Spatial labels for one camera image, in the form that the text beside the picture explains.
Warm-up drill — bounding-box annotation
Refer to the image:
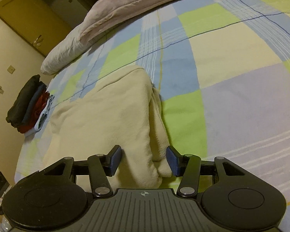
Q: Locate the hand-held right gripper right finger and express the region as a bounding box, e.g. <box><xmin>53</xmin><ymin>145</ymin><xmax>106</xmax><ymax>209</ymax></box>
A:
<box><xmin>166</xmin><ymin>146</ymin><xmax>247</xmax><ymax>198</ymax></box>

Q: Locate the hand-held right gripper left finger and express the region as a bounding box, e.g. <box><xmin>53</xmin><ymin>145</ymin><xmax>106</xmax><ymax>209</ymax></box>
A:
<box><xmin>42</xmin><ymin>145</ymin><xmax>123</xmax><ymax>198</ymax></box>

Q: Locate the cream towel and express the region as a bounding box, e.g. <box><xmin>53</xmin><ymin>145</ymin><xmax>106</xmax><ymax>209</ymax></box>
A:
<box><xmin>42</xmin><ymin>65</ymin><xmax>175</xmax><ymax>189</ymax></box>

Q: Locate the stack of folded clothes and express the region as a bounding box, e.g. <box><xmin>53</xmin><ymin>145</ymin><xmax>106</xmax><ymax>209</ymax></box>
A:
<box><xmin>6</xmin><ymin>75</ymin><xmax>48</xmax><ymax>128</ymax></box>

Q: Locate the folded white patterned garment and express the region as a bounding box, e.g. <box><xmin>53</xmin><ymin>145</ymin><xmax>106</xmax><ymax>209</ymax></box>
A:
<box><xmin>34</xmin><ymin>94</ymin><xmax>55</xmax><ymax>134</ymax></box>

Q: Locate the folded red garment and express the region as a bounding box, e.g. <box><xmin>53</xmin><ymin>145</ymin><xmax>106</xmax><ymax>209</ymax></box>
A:
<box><xmin>18</xmin><ymin>91</ymin><xmax>50</xmax><ymax>134</ymax></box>

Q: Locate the checked pastel bed sheet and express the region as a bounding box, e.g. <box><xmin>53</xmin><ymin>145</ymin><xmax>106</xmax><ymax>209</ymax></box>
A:
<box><xmin>16</xmin><ymin>0</ymin><xmax>290</xmax><ymax>206</ymax></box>

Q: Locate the folded blue garment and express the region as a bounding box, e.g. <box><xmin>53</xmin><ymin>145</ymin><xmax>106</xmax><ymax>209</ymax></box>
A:
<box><xmin>21</xmin><ymin>84</ymin><xmax>48</xmax><ymax>126</ymax></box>

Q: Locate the mauve grey duvet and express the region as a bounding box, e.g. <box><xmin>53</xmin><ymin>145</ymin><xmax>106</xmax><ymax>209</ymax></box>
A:
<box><xmin>41</xmin><ymin>0</ymin><xmax>290</xmax><ymax>76</ymax></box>

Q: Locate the yellow wooden door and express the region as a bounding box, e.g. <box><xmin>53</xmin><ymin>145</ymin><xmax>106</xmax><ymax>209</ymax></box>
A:
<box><xmin>0</xmin><ymin>0</ymin><xmax>72</xmax><ymax>56</ymax></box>

